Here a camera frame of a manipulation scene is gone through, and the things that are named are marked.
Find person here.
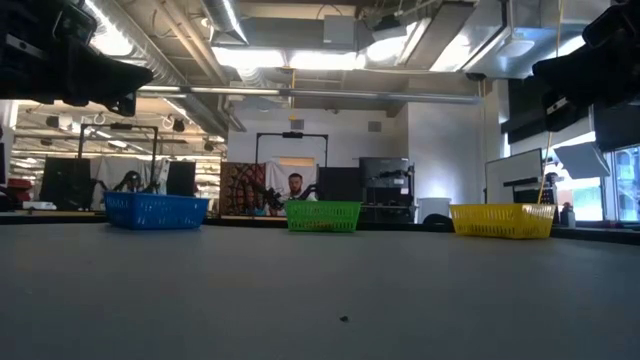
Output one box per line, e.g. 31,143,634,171
284,172,319,203

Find black camera frame stand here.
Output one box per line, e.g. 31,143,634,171
76,122,160,194
254,131,330,169

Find yellow plastic basket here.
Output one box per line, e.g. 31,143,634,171
448,202,558,240

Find black equipment rack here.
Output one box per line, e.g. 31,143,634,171
358,156,417,224

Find patterned wall tapestry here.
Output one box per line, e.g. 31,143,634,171
219,161,267,217

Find silver ceiling duct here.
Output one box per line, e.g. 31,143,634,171
199,0,250,47

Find whiteboard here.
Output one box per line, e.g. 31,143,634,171
484,147,545,205

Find dark bottle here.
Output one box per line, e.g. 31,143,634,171
560,201,578,229

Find green plastic basket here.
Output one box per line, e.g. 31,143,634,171
284,199,364,234

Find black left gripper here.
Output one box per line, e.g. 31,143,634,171
27,2,155,118

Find grey ceiling box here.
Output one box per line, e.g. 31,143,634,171
322,14,358,47

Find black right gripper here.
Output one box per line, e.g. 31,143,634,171
531,0,640,107

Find black table clamp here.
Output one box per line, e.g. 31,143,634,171
422,213,455,233

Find white hanging sheet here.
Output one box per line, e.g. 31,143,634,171
90,156,169,212
264,158,319,202

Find black window blind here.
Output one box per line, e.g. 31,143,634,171
501,74,640,153

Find ceiling light panel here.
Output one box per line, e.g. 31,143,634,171
211,46,367,72

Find red storage boxes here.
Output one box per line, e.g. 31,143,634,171
5,178,35,203

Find dark grey table mat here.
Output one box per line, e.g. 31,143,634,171
0,221,640,360

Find black monitor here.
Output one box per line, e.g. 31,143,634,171
38,156,93,212
165,160,198,197
317,166,365,203

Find blue plastic basket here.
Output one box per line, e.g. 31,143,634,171
102,190,211,232

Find grey ceiling pipe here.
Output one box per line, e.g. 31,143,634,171
137,83,481,106

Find white trash bin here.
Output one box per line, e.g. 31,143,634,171
416,196,453,224

